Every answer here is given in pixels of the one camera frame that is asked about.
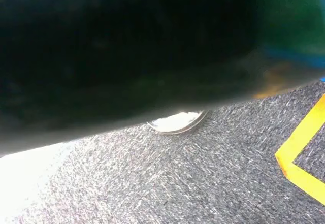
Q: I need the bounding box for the chrome stanchion with round base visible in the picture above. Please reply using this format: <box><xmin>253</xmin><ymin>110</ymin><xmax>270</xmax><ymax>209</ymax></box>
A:
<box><xmin>147</xmin><ymin>110</ymin><xmax>210</xmax><ymax>136</ymax></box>

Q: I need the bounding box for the yellow floor tape outline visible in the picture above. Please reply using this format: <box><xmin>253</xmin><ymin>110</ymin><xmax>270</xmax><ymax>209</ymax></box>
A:
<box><xmin>274</xmin><ymin>93</ymin><xmax>325</xmax><ymax>206</ymax></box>

